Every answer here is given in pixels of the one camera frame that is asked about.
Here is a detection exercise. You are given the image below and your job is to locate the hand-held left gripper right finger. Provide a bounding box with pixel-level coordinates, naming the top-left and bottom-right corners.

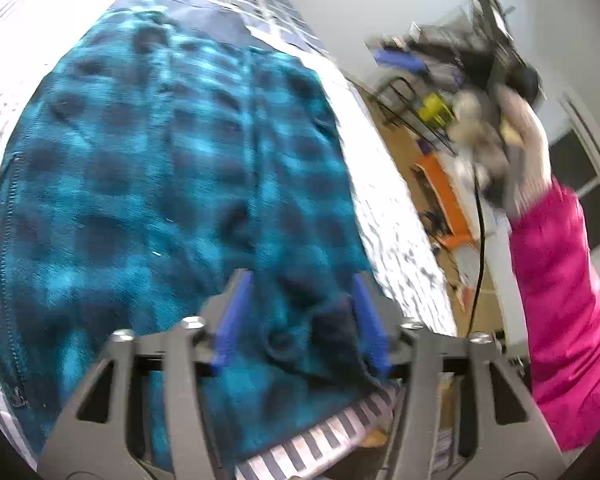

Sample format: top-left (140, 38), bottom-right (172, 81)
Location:
top-left (351, 271), bottom-right (566, 480)

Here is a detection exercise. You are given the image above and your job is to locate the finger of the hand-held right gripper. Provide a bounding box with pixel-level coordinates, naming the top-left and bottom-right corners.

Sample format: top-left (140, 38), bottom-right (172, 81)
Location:
top-left (365, 35), bottom-right (428, 75)

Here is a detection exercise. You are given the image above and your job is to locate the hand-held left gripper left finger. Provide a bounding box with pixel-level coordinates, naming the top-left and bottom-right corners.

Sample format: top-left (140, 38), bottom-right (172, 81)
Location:
top-left (37, 269), bottom-right (255, 480)

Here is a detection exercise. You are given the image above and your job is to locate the teal plaid fleece jacket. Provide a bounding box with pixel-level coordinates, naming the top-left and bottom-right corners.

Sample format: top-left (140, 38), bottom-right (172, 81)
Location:
top-left (0, 0), bottom-right (396, 478)

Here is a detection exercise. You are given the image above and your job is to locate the person's right forearm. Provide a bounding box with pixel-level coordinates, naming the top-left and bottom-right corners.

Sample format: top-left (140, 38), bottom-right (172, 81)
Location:
top-left (507, 180), bottom-right (600, 453)

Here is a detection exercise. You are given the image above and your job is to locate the black metal clothes rack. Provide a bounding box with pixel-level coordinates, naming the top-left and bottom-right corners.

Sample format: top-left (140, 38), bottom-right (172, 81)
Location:
top-left (370, 72), bottom-right (456, 156)

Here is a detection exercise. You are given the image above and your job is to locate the person's right hand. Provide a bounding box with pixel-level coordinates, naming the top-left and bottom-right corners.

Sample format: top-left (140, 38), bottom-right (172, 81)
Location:
top-left (452, 85), bottom-right (553, 216)

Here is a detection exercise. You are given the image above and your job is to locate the orange ottoman with white cover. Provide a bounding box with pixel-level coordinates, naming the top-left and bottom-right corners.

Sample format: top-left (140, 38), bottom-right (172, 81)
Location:
top-left (412, 152), bottom-right (481, 251)

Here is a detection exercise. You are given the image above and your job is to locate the blue checked bedsheet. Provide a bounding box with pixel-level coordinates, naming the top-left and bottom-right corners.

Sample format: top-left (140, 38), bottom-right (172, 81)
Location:
top-left (40, 0), bottom-right (331, 56)

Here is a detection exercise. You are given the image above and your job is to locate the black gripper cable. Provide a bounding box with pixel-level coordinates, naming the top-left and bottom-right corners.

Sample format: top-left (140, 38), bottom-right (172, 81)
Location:
top-left (466, 167), bottom-right (486, 338)

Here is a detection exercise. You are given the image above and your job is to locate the dark window with white frame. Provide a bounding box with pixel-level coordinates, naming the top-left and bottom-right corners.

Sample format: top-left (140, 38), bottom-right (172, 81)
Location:
top-left (547, 85), bottom-right (600, 253)

